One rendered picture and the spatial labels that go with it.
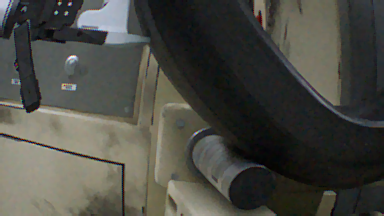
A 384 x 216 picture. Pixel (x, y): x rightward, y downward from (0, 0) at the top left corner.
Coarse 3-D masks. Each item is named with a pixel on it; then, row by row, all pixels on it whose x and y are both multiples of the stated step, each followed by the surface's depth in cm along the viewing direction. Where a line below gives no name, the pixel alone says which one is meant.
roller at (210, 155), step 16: (208, 144) 124; (224, 144) 120; (208, 160) 117; (224, 160) 109; (240, 160) 104; (208, 176) 115; (224, 176) 103; (240, 176) 97; (256, 176) 97; (272, 176) 98; (224, 192) 101; (240, 192) 97; (256, 192) 98; (272, 192) 98; (240, 208) 98
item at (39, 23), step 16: (16, 0) 103; (32, 0) 105; (48, 0) 103; (64, 0) 104; (80, 0) 104; (16, 16) 104; (32, 16) 104; (48, 16) 103; (64, 16) 104; (32, 32) 105
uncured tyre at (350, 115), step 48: (144, 0) 102; (192, 0) 97; (240, 0) 96; (192, 48) 99; (240, 48) 97; (192, 96) 103; (240, 96) 99; (288, 96) 98; (240, 144) 103; (288, 144) 100; (336, 144) 99
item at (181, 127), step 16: (160, 112) 133; (176, 112) 131; (192, 112) 131; (160, 128) 131; (176, 128) 131; (192, 128) 131; (208, 128) 131; (160, 144) 131; (176, 144) 131; (192, 144) 131; (160, 160) 131; (176, 160) 131; (192, 160) 131; (160, 176) 131; (176, 176) 131; (192, 176) 132; (288, 192) 133; (304, 192) 134
